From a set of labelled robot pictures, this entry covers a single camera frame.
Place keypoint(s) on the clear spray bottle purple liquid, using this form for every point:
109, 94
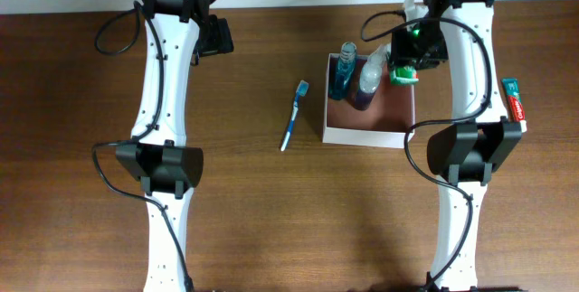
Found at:
370, 77

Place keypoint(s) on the green soap box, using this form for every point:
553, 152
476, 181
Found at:
404, 76

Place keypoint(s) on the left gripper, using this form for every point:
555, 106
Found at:
216, 39

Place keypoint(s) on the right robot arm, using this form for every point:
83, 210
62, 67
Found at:
474, 141

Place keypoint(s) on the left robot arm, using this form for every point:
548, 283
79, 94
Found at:
179, 32

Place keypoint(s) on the teal mouthwash bottle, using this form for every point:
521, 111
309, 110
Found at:
344, 70

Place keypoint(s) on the white box pink interior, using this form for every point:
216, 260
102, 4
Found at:
383, 124

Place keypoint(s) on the blue white toothbrush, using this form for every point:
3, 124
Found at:
301, 92

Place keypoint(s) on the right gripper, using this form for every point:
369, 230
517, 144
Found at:
417, 57

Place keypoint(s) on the red green toothpaste tube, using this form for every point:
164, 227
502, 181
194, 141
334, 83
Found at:
511, 88

